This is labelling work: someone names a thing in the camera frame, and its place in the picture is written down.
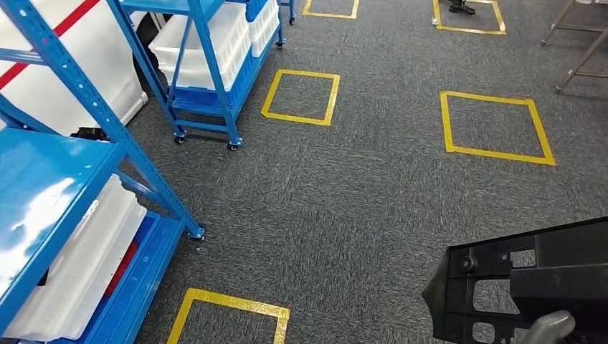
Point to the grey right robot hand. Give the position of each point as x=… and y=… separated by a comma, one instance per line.
x=551, y=327

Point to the black plastic frame part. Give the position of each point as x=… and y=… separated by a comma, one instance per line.
x=570, y=256

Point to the blue metal shelf rack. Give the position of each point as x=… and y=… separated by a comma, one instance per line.
x=290, y=9
x=214, y=71
x=28, y=166

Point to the yellow floor tape square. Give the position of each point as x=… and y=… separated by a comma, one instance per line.
x=309, y=74
x=237, y=303

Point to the person's foot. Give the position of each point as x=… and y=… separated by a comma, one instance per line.
x=460, y=7

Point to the blue plastic bin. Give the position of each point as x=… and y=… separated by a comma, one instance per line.
x=142, y=285
x=255, y=8
x=199, y=98

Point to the red object in bin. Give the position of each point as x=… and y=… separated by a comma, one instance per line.
x=121, y=270

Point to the black ridged block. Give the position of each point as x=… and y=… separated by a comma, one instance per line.
x=90, y=134

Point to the white car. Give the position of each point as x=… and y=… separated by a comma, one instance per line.
x=95, y=71

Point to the long red barrier belt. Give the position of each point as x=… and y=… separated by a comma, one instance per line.
x=71, y=20

